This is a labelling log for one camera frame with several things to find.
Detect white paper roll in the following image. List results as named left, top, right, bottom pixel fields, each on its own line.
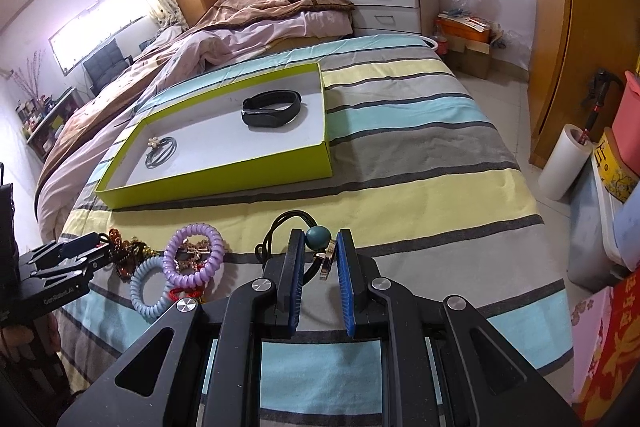
left=538, top=124, right=593, bottom=200

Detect white bedside drawer cabinet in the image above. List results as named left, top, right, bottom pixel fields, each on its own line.
left=349, top=0, right=439, bottom=36

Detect green cardboard box lid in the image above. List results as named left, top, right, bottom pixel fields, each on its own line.
left=94, top=62, right=333, bottom=209

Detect black cord teal bead necklace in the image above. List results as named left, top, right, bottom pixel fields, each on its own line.
left=252, top=209, right=339, bottom=282

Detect black smart band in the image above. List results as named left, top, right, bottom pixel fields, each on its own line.
left=241, top=90, right=302, bottom=128

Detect pink brown duvet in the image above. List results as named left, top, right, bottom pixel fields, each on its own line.
left=35, top=0, right=355, bottom=242

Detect dark office chair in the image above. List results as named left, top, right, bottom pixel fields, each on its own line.
left=82, top=39, right=134, bottom=95

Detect light blue spiral hair tie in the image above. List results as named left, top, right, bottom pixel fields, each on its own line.
left=129, top=256, right=177, bottom=322

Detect yellow printed box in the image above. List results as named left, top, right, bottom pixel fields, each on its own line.
left=594, top=127, right=639, bottom=202

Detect thin hair tie with flower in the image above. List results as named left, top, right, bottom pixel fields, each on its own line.
left=144, top=134, right=178, bottom=170

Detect striped bed sheet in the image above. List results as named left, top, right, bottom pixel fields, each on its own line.
left=57, top=35, right=573, bottom=426

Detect rose gold hair clip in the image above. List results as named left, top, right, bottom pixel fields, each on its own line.
left=175, top=239, right=210, bottom=272

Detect wooden door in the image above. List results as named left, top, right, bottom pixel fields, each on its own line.
left=528, top=0, right=639, bottom=167

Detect red coral hair ornament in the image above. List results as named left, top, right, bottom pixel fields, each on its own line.
left=168, top=285, right=206, bottom=303

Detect side desk with clutter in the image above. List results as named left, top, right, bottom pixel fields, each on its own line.
left=15, top=88, right=84, bottom=161

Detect black white waste bin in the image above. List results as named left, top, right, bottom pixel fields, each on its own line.
left=420, top=35, right=440, bottom=54

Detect pink red gift box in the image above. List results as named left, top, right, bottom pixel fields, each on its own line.
left=570, top=272, right=639, bottom=426

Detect purple spiral hair tie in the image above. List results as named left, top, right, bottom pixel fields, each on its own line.
left=162, top=223, right=228, bottom=290

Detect clear plastic storage bin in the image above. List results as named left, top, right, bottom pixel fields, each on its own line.
left=567, top=157, right=631, bottom=293

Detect cardboard box with books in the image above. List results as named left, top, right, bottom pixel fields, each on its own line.
left=434, top=12, right=503, bottom=79

